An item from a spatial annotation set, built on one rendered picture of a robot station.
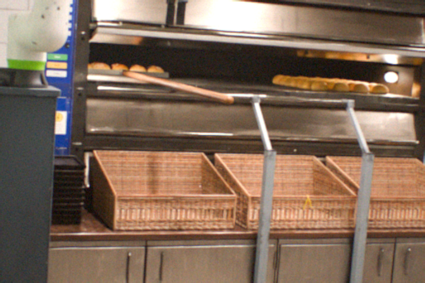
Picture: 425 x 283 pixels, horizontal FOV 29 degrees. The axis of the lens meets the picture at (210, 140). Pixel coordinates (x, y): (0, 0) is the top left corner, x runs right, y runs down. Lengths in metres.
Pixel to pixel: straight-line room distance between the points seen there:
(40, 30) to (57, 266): 1.19
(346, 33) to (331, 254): 1.18
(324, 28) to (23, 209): 2.06
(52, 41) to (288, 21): 1.84
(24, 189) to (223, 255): 1.16
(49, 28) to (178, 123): 1.54
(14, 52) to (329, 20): 2.00
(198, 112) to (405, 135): 1.17
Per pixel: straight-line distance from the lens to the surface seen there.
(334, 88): 4.44
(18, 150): 2.69
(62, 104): 3.79
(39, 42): 2.55
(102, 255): 3.41
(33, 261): 2.77
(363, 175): 3.71
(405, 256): 3.98
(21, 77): 2.69
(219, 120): 4.02
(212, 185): 3.84
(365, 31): 4.32
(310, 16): 4.19
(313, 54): 4.15
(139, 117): 3.90
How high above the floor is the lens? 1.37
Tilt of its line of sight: 7 degrees down
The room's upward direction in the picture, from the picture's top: 4 degrees clockwise
